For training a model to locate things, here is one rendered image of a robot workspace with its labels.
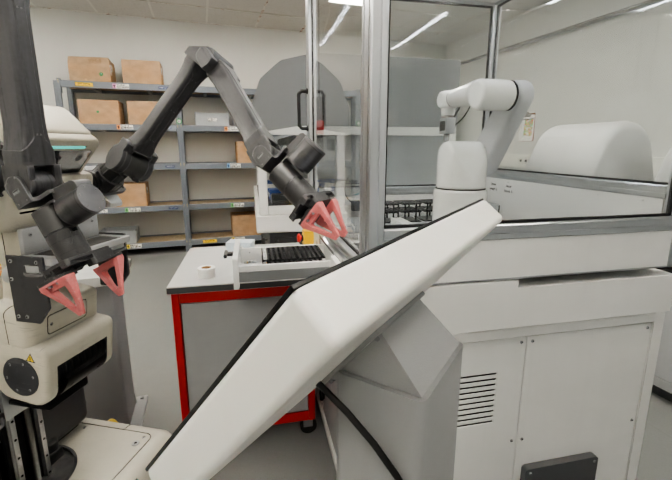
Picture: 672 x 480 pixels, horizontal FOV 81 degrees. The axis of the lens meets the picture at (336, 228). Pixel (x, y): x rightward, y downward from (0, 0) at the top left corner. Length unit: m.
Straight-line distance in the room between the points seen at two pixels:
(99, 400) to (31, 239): 1.16
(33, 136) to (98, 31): 4.98
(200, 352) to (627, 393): 1.51
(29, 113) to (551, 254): 1.20
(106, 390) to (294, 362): 1.90
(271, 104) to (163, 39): 3.63
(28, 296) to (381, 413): 0.88
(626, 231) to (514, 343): 0.44
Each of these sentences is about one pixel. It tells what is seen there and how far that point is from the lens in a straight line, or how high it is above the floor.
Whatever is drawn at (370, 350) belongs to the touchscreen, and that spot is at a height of 1.05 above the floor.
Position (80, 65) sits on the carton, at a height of 2.15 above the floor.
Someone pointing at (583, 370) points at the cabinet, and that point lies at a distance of 1.45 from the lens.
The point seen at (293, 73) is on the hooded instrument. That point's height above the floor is 1.67.
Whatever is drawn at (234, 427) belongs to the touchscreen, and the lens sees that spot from 0.35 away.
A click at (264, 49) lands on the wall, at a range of 5.79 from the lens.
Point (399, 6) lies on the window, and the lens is 1.00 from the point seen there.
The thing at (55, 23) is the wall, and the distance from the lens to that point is 5.94.
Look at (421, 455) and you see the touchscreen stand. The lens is 0.51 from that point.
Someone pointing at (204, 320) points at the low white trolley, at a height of 0.61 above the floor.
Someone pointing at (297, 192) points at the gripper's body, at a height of 1.19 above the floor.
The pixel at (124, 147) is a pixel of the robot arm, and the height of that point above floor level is 1.28.
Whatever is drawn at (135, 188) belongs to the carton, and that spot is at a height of 0.81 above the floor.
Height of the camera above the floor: 1.28
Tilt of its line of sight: 12 degrees down
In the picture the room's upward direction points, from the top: straight up
